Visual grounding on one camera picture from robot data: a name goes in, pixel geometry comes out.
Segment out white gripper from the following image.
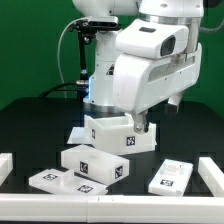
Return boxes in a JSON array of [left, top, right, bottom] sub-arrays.
[[112, 44, 202, 134]]

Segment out large white cabinet body box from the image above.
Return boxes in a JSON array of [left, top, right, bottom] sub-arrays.
[[84, 115, 156, 155]]

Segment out white cabinet drawer box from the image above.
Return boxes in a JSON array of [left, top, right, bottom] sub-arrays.
[[61, 145, 129, 186]]

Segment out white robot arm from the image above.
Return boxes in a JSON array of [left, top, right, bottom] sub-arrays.
[[72, 0, 224, 133]]

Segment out small white cabinet panel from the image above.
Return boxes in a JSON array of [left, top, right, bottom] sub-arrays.
[[148, 159, 193, 197]]

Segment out white marker sheet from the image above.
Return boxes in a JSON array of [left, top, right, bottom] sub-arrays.
[[67, 127, 91, 144]]

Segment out white right rail piece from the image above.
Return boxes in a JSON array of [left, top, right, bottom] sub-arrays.
[[198, 157, 224, 198]]

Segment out white rail piece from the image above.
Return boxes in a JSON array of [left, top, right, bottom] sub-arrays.
[[0, 153, 13, 186], [198, 157, 224, 198]]

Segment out black cables at base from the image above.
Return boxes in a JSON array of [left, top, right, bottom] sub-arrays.
[[38, 81, 90, 99]]

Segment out black camera on stand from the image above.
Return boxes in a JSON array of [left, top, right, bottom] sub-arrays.
[[69, 17, 121, 98]]

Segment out grey camera cable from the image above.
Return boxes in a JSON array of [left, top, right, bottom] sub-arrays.
[[57, 17, 88, 99]]

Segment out white left rail piece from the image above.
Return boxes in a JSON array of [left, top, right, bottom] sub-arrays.
[[0, 153, 13, 186]]

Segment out white front rail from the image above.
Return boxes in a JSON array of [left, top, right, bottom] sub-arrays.
[[0, 194, 224, 224]]

